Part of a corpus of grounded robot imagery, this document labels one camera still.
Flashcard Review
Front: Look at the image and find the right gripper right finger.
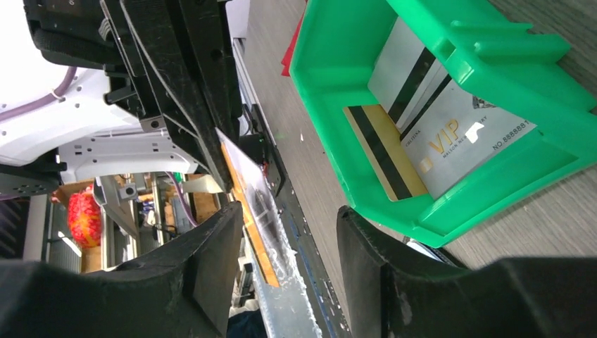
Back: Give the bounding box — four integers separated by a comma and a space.
337, 206, 596, 337

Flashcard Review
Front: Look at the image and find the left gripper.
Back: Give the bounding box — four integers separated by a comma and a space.
23, 1, 242, 192

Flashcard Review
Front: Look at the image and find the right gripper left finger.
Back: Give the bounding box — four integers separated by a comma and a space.
1, 202, 244, 337

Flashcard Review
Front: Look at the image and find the gold credit card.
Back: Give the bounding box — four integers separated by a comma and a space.
218, 131, 290, 287

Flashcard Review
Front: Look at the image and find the green plastic bin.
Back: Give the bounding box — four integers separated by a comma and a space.
290, 1, 596, 247

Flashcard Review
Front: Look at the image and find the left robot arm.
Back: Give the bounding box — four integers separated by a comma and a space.
1, 1, 241, 198

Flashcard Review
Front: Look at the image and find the striped white credit card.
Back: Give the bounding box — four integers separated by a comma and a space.
367, 18, 451, 134

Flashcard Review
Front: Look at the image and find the red cloth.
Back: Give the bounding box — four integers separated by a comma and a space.
281, 16, 303, 77

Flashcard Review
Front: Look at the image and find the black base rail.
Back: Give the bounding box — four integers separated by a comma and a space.
233, 39, 353, 338

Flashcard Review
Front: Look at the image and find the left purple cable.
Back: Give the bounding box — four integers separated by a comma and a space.
0, 65, 78, 125

